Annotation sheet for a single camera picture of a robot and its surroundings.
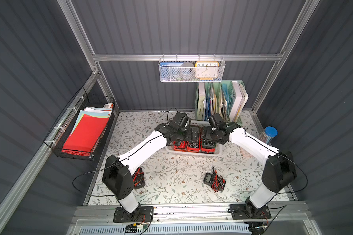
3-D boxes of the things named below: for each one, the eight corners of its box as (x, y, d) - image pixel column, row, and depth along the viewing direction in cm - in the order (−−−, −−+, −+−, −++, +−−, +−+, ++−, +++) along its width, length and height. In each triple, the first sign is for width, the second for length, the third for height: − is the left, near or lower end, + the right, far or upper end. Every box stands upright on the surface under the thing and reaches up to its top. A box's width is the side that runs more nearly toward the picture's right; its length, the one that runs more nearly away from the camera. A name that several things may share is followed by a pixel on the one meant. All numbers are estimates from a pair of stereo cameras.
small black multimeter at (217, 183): (216, 196, 81) (218, 194, 77) (201, 179, 87) (202, 176, 83) (227, 185, 85) (229, 182, 81) (212, 170, 91) (213, 166, 87)
